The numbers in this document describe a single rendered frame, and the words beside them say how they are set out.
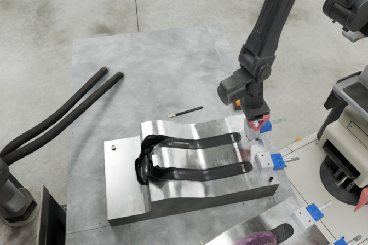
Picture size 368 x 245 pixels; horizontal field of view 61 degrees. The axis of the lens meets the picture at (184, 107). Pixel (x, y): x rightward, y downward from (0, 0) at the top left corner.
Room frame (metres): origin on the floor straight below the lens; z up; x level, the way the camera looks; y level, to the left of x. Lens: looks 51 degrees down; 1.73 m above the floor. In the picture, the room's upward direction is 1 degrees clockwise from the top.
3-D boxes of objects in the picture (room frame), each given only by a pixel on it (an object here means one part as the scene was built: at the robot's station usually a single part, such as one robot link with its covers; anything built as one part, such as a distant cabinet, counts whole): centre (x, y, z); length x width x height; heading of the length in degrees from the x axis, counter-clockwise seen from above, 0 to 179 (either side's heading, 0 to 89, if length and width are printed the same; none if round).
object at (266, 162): (0.46, -0.29, 0.89); 0.13 x 0.05 x 0.05; 100
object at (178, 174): (0.46, -0.03, 0.92); 0.35 x 0.16 x 0.09; 102
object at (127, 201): (0.47, -0.01, 0.87); 0.50 x 0.26 x 0.14; 102
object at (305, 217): (0.32, -0.37, 0.86); 0.13 x 0.05 x 0.05; 119
